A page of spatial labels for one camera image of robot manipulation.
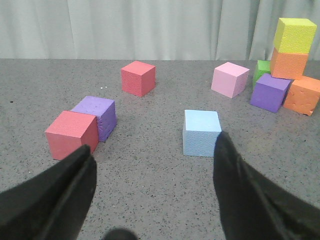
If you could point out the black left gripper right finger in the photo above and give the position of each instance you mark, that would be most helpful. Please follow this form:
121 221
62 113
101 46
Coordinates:
252 207

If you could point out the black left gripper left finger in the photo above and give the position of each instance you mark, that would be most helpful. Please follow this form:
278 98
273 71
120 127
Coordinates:
52 205

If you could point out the yellow foam cube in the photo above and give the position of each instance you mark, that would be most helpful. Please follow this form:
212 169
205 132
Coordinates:
294 35

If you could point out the light blue foam cube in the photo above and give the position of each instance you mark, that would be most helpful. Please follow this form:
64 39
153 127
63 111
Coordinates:
201 129

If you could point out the pink foam cube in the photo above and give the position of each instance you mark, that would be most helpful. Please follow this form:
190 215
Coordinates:
229 79

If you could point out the dented orange foam cube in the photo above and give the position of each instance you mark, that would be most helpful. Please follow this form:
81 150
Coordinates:
303 95

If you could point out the green foam cube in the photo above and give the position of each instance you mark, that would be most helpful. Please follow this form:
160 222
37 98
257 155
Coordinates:
262 67

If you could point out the grey curtain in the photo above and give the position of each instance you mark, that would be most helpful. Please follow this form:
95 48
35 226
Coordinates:
145 29

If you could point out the purple foam cube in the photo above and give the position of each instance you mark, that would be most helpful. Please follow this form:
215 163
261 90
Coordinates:
105 111
269 92

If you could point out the red foam cube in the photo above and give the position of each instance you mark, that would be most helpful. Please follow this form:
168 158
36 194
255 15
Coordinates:
138 78
69 131

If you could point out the smooth orange foam cube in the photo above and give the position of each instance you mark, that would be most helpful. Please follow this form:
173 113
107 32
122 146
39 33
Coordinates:
286 65

